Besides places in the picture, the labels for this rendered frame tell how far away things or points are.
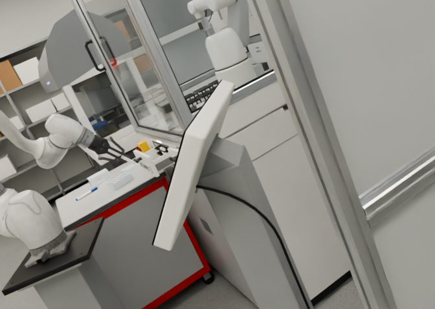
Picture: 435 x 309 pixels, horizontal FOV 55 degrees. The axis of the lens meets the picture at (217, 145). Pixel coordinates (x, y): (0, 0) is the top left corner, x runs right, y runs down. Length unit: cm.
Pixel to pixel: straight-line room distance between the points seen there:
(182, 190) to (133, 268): 148
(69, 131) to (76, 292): 70
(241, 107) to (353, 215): 109
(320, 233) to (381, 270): 129
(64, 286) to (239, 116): 101
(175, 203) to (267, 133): 88
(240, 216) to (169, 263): 133
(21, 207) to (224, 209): 96
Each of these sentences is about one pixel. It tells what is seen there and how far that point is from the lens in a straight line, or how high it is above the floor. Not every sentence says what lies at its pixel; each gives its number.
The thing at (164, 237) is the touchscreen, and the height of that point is 97.
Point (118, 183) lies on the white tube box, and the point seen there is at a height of 78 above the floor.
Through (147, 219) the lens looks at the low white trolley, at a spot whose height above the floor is 56.
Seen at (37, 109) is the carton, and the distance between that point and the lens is 595.
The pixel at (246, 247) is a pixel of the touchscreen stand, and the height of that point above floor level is 78.
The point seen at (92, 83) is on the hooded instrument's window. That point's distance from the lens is 292.
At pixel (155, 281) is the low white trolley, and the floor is 23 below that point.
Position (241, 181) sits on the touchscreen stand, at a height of 98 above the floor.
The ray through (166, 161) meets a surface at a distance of 205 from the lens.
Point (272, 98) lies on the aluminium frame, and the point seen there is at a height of 99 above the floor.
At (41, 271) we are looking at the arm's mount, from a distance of 183.
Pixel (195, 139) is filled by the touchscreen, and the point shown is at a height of 117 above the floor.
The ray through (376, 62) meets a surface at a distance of 71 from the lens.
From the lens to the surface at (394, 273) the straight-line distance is 80.
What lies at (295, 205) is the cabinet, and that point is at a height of 51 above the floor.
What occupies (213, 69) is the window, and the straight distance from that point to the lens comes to 168.
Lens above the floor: 139
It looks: 16 degrees down
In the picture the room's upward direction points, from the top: 24 degrees counter-clockwise
